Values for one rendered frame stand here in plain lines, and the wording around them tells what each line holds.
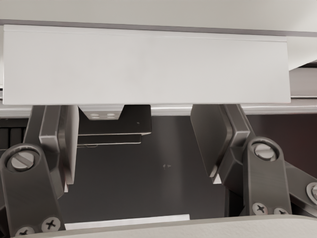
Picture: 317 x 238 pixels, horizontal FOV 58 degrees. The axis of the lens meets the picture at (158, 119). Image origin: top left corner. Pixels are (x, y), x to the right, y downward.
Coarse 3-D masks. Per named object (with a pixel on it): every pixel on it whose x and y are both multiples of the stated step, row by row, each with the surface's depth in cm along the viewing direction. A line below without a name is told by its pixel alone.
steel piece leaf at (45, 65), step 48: (48, 48) 8; (96, 48) 8; (144, 48) 8; (192, 48) 9; (240, 48) 9; (48, 96) 8; (96, 96) 8; (144, 96) 8; (192, 96) 9; (240, 96) 9; (288, 96) 9
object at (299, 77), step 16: (304, 64) 48; (304, 80) 46; (0, 96) 38; (304, 96) 46; (0, 112) 41; (16, 112) 42; (160, 112) 48; (176, 112) 49; (256, 112) 54; (272, 112) 55; (288, 112) 56; (304, 112) 57
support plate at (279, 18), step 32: (0, 0) 6; (32, 0) 7; (64, 0) 7; (96, 0) 7; (128, 0) 7; (160, 0) 7; (192, 0) 7; (224, 0) 7; (256, 0) 7; (288, 0) 7; (0, 32) 8; (0, 64) 12; (288, 64) 13
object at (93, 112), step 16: (80, 112) 35; (96, 112) 26; (112, 112) 27; (128, 112) 36; (144, 112) 37; (80, 128) 35; (96, 128) 35; (112, 128) 36; (128, 128) 36; (144, 128) 36; (80, 144) 36
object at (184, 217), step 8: (160, 216) 18; (168, 216) 18; (176, 216) 18; (184, 216) 18; (72, 224) 17; (80, 224) 17; (88, 224) 17; (96, 224) 17; (104, 224) 17; (112, 224) 17; (120, 224) 17; (128, 224) 17
